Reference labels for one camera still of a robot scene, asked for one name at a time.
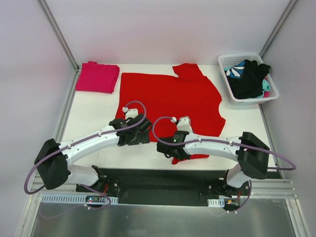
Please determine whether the red t shirt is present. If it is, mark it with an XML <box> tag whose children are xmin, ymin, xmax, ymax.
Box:
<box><xmin>115</xmin><ymin>63</ymin><xmax>227</xmax><ymax>165</ymax></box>

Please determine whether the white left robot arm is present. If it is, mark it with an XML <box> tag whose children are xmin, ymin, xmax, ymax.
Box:
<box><xmin>34</xmin><ymin>114</ymin><xmax>153</xmax><ymax>193</ymax></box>

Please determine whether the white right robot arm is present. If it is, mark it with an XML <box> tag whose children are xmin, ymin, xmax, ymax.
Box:
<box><xmin>157</xmin><ymin>131</ymin><xmax>270</xmax><ymax>197</ymax></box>

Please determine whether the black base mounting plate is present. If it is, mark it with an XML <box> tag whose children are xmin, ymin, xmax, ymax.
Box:
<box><xmin>74</xmin><ymin>167</ymin><xmax>282</xmax><ymax>205</ymax></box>

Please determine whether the folded magenta t shirt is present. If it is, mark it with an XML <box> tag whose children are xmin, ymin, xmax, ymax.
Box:
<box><xmin>75</xmin><ymin>61</ymin><xmax>120</xmax><ymax>94</ymax></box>

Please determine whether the black t shirt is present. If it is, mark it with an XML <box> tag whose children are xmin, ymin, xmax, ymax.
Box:
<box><xmin>227</xmin><ymin>59</ymin><xmax>272</xmax><ymax>100</ymax></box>

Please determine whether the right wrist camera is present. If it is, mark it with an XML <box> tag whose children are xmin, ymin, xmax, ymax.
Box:
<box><xmin>170</xmin><ymin>116</ymin><xmax>193</xmax><ymax>133</ymax></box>

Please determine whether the right white cable duct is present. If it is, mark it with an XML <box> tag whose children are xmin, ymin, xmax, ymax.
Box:
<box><xmin>207</xmin><ymin>198</ymin><xmax>225</xmax><ymax>208</ymax></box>

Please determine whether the white cable duct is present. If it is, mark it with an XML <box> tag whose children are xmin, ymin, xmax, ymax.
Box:
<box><xmin>207</xmin><ymin>198</ymin><xmax>225</xmax><ymax>208</ymax></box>
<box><xmin>41</xmin><ymin>194</ymin><xmax>109</xmax><ymax>205</ymax></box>

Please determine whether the aluminium rail right side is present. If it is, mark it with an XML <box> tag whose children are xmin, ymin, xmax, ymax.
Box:
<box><xmin>251</xmin><ymin>179</ymin><xmax>298</xmax><ymax>199</ymax></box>

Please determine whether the aluminium rail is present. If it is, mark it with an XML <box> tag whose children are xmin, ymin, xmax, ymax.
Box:
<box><xmin>251</xmin><ymin>179</ymin><xmax>298</xmax><ymax>199</ymax></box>
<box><xmin>30</xmin><ymin>174</ymin><xmax>50</xmax><ymax>193</ymax></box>

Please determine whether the aluminium rail left side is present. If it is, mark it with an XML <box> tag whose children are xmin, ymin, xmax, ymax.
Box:
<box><xmin>30</xmin><ymin>174</ymin><xmax>50</xmax><ymax>193</ymax></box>

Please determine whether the left white cable duct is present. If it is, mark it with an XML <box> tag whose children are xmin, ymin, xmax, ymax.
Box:
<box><xmin>41</xmin><ymin>194</ymin><xmax>109</xmax><ymax>205</ymax></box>

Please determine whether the right aluminium frame post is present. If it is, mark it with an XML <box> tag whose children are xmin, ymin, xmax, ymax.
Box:
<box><xmin>259</xmin><ymin>0</ymin><xmax>299</xmax><ymax>58</ymax></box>

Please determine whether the aluminium frame post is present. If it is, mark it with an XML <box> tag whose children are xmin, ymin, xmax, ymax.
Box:
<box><xmin>37</xmin><ymin>0</ymin><xmax>79</xmax><ymax>72</ymax></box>
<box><xmin>259</xmin><ymin>0</ymin><xmax>299</xmax><ymax>58</ymax></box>

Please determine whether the left aluminium frame post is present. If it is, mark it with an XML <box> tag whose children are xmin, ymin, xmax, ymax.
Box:
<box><xmin>37</xmin><ymin>0</ymin><xmax>79</xmax><ymax>72</ymax></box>

